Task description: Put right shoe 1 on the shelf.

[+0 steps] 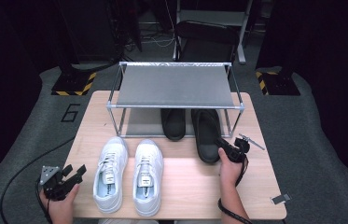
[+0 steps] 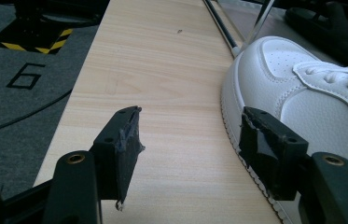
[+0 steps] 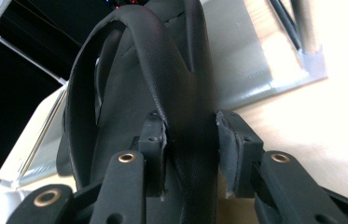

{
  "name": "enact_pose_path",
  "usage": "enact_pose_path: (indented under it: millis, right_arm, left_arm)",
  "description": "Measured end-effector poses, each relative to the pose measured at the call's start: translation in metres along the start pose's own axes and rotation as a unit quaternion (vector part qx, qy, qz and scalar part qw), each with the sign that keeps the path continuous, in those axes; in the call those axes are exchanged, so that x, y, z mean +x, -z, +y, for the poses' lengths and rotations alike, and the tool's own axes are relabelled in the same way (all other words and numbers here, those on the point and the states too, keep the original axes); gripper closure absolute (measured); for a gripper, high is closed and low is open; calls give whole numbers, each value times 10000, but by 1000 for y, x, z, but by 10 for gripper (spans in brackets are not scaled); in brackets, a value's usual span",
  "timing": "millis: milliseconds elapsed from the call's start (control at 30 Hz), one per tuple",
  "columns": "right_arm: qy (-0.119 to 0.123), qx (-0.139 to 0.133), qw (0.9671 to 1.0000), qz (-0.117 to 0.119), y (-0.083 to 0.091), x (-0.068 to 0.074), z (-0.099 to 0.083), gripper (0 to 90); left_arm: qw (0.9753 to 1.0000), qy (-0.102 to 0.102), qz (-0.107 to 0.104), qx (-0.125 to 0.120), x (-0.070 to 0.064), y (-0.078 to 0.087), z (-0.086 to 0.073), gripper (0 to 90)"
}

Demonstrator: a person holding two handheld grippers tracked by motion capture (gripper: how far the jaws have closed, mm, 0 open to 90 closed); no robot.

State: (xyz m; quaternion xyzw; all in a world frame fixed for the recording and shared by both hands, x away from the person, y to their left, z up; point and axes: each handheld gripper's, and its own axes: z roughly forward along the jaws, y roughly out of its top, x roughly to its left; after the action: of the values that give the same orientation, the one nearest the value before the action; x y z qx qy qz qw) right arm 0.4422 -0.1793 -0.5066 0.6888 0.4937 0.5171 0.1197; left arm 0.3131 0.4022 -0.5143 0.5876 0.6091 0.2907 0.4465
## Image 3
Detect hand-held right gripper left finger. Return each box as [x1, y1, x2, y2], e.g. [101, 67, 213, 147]
[137, 111, 168, 199]

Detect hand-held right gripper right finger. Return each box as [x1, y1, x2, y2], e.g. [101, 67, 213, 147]
[216, 109, 264, 200]

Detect black slipper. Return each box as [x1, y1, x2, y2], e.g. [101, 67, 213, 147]
[55, 0, 222, 224]

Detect metal shoe rack grey shelves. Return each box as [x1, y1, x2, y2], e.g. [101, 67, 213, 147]
[0, 0, 328, 194]

